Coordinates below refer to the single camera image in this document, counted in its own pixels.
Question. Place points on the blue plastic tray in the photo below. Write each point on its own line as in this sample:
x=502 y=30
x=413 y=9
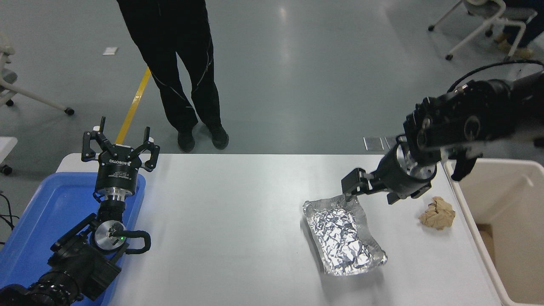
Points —
x=42 y=221

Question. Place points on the silver floor plate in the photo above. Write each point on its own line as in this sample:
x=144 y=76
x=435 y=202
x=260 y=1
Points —
x=389 y=142
x=373 y=143

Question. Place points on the white wheeled furniture piece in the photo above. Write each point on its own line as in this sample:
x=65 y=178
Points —
x=5 y=146

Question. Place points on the seated person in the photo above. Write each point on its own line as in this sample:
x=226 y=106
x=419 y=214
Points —
x=527 y=29

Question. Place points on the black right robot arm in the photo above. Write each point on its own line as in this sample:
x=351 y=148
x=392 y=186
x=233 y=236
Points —
x=480 y=114

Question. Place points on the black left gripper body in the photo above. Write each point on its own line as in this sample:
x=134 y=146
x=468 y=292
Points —
x=117 y=176

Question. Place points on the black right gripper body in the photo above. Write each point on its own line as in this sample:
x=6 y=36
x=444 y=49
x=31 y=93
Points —
x=397 y=176

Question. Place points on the large pale bin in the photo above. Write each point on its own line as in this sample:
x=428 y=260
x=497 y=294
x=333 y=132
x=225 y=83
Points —
x=501 y=199

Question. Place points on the standing person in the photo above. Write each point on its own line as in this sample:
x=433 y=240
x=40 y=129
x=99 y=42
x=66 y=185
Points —
x=170 y=42

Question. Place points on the foil tray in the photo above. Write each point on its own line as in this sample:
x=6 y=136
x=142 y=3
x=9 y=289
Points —
x=340 y=238

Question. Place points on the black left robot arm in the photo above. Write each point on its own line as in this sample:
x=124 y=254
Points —
x=72 y=263

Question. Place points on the white frame grey seat chair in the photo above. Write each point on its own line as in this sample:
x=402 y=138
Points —
x=480 y=6
x=7 y=76

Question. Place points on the crumpled tan paper ball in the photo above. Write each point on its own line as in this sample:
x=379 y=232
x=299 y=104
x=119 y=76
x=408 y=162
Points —
x=437 y=213

